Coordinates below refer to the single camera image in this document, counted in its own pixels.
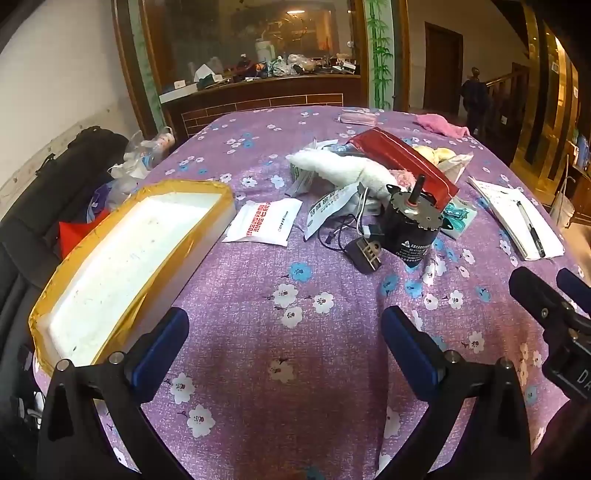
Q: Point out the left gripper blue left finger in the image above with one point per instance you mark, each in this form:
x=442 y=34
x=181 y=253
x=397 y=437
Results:
x=72 y=442

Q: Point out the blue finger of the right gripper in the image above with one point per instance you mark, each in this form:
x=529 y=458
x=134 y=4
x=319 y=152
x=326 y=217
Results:
x=546 y=306
x=575 y=289

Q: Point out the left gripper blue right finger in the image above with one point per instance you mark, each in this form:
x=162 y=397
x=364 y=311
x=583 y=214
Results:
x=496 y=440

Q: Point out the red zip pouch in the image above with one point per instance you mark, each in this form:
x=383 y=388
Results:
x=392 y=152

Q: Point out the white packet red text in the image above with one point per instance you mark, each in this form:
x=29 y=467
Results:
x=264 y=222

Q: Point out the black pen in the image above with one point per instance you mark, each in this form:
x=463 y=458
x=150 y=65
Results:
x=535 y=237

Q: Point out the white bucket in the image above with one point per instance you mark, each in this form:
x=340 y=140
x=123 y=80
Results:
x=562 y=209

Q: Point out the white notepad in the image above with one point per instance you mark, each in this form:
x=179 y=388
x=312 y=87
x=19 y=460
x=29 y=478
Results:
x=503 y=203

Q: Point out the black electric motor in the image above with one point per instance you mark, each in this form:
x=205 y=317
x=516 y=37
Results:
x=410 y=223

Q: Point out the purple floral tablecloth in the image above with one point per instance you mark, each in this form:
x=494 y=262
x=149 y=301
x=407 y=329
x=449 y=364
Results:
x=285 y=373

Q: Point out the white foam box yellow tape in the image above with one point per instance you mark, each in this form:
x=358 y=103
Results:
x=122 y=277

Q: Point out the black leather sofa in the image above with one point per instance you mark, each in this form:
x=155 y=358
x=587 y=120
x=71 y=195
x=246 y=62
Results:
x=60 y=192

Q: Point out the pink towel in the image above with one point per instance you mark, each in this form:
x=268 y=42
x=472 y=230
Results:
x=438 y=124

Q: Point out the person in dark clothes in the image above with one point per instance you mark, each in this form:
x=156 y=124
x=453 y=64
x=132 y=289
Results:
x=476 y=101

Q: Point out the red gift bag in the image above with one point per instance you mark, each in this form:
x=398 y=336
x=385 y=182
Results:
x=71 y=234

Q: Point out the white fluffy cloth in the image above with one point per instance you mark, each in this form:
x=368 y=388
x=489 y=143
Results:
x=346 y=170

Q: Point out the pink packet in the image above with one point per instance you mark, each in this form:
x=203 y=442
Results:
x=358 y=118

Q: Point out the wooden brick counter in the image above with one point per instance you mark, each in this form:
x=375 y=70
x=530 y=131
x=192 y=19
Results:
x=188 y=114

